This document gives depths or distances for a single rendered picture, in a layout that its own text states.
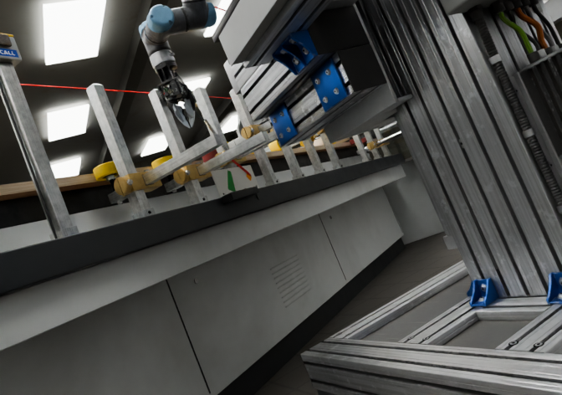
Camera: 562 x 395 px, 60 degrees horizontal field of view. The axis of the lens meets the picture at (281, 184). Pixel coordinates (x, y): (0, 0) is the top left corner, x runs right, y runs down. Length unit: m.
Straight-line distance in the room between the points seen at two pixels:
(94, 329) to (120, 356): 0.11
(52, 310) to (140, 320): 0.45
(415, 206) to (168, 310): 2.77
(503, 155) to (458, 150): 0.10
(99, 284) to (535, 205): 0.96
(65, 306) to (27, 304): 0.09
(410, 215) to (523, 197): 3.14
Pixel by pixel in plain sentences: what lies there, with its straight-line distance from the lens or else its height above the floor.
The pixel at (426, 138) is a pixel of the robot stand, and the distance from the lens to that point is 1.08.
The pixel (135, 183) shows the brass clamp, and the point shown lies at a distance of 1.41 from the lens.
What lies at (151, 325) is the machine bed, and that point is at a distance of 1.60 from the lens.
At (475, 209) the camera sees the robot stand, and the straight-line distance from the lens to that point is 1.05.
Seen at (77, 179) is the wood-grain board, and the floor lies 0.89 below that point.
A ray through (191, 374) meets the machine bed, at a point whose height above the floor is 0.21.
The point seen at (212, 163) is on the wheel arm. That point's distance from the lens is 1.58.
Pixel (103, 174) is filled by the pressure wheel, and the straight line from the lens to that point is 1.52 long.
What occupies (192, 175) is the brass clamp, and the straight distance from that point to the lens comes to 1.59.
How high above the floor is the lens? 0.54
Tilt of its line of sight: 5 degrees up
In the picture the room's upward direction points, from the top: 22 degrees counter-clockwise
